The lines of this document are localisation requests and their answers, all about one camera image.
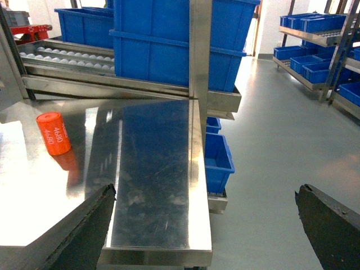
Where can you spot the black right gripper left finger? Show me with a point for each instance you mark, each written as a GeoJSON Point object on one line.
{"type": "Point", "coordinates": [75, 242]}

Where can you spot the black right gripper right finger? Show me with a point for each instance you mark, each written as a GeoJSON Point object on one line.
{"type": "Point", "coordinates": [331, 228]}

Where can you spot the orange cylindrical capacitor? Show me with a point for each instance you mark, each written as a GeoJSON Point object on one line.
{"type": "Point", "coordinates": [53, 131]}

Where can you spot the blue bin under table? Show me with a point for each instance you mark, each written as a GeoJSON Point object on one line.
{"type": "Point", "coordinates": [218, 162]}

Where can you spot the small blue bin behind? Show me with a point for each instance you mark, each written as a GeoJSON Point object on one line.
{"type": "Point", "coordinates": [213, 125]}

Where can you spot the stainless steel roller rack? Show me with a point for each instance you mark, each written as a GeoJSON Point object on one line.
{"type": "Point", "coordinates": [20, 81]}

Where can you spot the steel shelf rack right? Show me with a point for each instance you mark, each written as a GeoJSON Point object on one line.
{"type": "Point", "coordinates": [321, 51]}

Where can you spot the blue crate rear left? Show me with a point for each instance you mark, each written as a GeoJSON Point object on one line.
{"type": "Point", "coordinates": [88, 26]}

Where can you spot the large blue plastic crate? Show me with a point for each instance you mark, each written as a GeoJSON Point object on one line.
{"type": "Point", "coordinates": [152, 40]}

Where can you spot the red metal frame table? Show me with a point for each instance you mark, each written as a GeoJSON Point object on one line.
{"type": "Point", "coordinates": [31, 33]}

